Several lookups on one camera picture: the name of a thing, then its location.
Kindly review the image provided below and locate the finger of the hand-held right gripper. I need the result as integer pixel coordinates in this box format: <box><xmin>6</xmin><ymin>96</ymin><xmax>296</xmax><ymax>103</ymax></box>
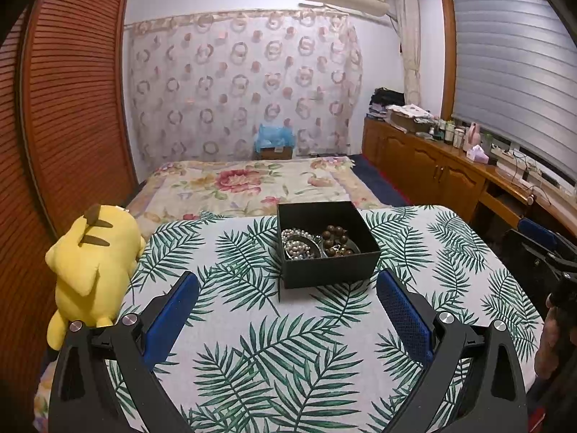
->
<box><xmin>500</xmin><ymin>229</ymin><xmax>577</xmax><ymax>298</ymax></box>
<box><xmin>517</xmin><ymin>218</ymin><xmax>577</xmax><ymax>262</ymax></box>

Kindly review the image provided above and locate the dark cable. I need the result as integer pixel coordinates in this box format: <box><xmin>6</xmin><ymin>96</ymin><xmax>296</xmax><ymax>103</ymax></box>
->
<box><xmin>508</xmin><ymin>153</ymin><xmax>564</xmax><ymax>200</ymax></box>

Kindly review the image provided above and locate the row of toiletry bottles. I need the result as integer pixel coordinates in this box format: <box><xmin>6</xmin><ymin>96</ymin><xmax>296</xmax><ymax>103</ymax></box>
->
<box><xmin>428</xmin><ymin>117</ymin><xmax>467</xmax><ymax>149</ymax></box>

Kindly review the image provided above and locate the long wooden cabinet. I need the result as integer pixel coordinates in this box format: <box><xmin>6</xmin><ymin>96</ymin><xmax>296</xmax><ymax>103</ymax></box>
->
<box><xmin>362</xmin><ymin>117</ymin><xmax>577</xmax><ymax>235</ymax></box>

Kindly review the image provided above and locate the grey striped window blind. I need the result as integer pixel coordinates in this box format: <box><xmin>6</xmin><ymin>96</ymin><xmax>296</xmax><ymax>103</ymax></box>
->
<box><xmin>444</xmin><ymin>0</ymin><xmax>577</xmax><ymax>185</ymax></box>

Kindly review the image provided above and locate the cardboard box with patterned cloth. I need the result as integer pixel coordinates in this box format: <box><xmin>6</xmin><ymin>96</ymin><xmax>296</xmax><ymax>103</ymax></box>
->
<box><xmin>387</xmin><ymin>105</ymin><xmax>436</xmax><ymax>134</ymax></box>

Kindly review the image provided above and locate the circle print sheer curtain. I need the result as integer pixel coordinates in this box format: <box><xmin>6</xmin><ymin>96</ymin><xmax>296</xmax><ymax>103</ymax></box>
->
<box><xmin>124</xmin><ymin>9</ymin><xmax>364</xmax><ymax>163</ymax></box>

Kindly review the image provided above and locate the white power strip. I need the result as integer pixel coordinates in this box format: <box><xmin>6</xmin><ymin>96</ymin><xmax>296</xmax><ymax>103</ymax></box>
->
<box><xmin>489</xmin><ymin>146</ymin><xmax>542</xmax><ymax>178</ymax></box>

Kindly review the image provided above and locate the yellow plush toy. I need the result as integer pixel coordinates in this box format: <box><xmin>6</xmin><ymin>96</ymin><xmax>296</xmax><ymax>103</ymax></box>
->
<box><xmin>45</xmin><ymin>204</ymin><xmax>147</xmax><ymax>351</ymax></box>

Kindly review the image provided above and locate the black jewelry box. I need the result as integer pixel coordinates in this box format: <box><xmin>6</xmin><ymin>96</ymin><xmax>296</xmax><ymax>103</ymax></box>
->
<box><xmin>276</xmin><ymin>201</ymin><xmax>382</xmax><ymax>303</ymax></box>

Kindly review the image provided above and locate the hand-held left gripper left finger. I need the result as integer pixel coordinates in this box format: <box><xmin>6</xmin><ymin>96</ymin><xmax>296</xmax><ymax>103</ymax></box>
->
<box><xmin>47</xmin><ymin>271</ymin><xmax>201</xmax><ymax>433</ymax></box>

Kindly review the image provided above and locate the white side curtain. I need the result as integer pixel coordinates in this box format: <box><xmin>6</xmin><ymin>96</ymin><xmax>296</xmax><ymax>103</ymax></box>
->
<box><xmin>392</xmin><ymin>0</ymin><xmax>422</xmax><ymax>106</ymax></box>

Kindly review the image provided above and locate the small brown cardboard box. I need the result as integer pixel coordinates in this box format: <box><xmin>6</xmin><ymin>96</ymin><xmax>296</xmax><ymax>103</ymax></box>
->
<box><xmin>258</xmin><ymin>145</ymin><xmax>294</xmax><ymax>161</ymax></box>

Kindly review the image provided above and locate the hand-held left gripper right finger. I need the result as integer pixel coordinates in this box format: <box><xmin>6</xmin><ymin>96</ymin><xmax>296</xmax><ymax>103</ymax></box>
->
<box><xmin>376</xmin><ymin>268</ymin><xmax>528</xmax><ymax>433</ymax></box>

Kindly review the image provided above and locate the floral bed blanket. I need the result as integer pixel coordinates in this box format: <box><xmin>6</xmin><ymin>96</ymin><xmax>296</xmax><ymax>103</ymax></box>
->
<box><xmin>124</xmin><ymin>157</ymin><xmax>388</xmax><ymax>226</ymax></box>

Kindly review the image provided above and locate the green leaf print tablecloth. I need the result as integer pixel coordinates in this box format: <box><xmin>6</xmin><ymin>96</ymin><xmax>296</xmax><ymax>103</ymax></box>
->
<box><xmin>106</xmin><ymin>205</ymin><xmax>546</xmax><ymax>433</ymax></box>

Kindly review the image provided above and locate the brown wooden bead bracelet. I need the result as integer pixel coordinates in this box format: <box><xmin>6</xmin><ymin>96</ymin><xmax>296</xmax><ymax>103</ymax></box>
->
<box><xmin>320</xmin><ymin>224</ymin><xmax>355</xmax><ymax>258</ymax></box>

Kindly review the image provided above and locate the person's right hand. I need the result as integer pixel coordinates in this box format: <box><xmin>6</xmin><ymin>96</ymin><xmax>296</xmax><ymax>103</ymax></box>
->
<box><xmin>534</xmin><ymin>311</ymin><xmax>577</xmax><ymax>380</ymax></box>

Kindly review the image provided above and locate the blue plastic bag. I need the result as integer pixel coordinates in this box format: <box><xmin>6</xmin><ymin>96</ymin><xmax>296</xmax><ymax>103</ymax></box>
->
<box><xmin>255</xmin><ymin>124</ymin><xmax>296</xmax><ymax>149</ymax></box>

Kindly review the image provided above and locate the stack of folded clothes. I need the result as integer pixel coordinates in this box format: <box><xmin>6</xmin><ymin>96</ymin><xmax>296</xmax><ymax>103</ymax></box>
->
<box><xmin>369</xmin><ymin>88</ymin><xmax>406</xmax><ymax>120</ymax></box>

